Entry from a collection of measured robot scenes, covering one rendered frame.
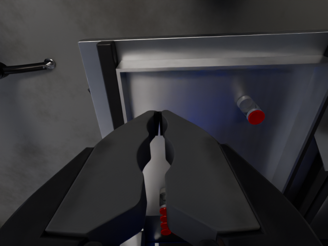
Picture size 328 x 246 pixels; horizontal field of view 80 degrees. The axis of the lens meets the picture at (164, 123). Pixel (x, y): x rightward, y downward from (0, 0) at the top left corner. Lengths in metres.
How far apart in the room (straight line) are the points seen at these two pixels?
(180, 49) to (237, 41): 0.07
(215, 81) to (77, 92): 1.14
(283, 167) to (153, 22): 0.94
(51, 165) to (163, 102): 1.60
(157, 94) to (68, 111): 1.20
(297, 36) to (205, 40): 0.11
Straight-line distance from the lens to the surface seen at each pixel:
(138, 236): 0.50
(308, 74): 0.34
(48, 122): 1.56
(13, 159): 1.95
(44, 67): 1.29
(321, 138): 0.39
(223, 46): 0.28
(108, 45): 0.25
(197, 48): 0.27
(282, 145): 0.39
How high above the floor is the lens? 1.14
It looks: 58 degrees down
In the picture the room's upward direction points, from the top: 180 degrees clockwise
